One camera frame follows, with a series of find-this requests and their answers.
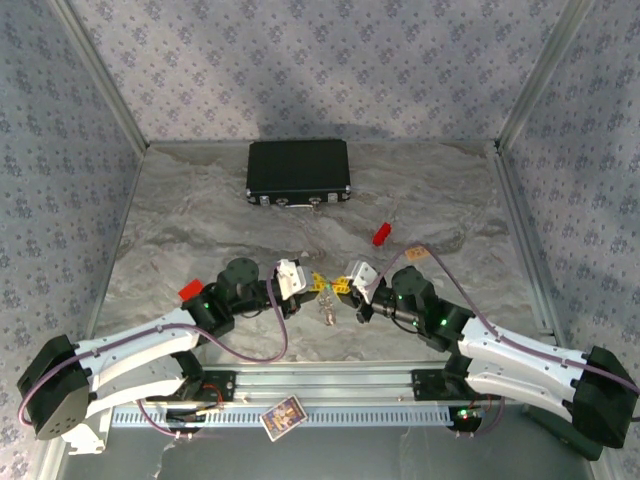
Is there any metal keyring plate with rings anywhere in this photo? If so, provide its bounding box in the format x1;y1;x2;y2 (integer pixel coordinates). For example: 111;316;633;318
317;288;340;327

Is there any black hard case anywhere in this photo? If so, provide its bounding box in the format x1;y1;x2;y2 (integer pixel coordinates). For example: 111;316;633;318
244;138;353;209

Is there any black controller board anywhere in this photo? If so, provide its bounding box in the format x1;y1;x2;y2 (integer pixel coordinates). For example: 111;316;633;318
446;405;485;434
164;408;207;434

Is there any playing card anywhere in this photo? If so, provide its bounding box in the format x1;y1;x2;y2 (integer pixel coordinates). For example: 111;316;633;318
259;394;308;443

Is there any black rectangular bar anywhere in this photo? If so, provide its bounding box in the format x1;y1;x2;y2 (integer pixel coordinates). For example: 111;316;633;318
522;403;605;461

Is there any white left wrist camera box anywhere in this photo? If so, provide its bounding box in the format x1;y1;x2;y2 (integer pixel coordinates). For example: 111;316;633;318
275;258;311;301

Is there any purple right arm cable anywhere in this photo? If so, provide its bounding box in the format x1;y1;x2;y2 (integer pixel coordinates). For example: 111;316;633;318
367;243;640;440

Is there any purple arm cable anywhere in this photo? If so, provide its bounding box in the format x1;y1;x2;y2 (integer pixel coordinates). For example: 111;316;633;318
367;243;640;440
18;267;290;441

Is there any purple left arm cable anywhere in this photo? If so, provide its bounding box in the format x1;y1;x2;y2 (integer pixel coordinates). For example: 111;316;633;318
18;267;290;441

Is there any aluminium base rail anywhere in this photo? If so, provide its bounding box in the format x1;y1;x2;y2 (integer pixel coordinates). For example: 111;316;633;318
55;362;600;407

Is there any slotted cable duct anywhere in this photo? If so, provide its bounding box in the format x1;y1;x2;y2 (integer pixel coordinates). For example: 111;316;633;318
110;406;457;429

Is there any white plastic bracket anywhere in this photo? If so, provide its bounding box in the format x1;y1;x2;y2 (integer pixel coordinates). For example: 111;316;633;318
64;414;112;456

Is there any aluminium frame post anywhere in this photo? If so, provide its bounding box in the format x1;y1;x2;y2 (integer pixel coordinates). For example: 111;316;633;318
494;0;599;154
49;0;150;151

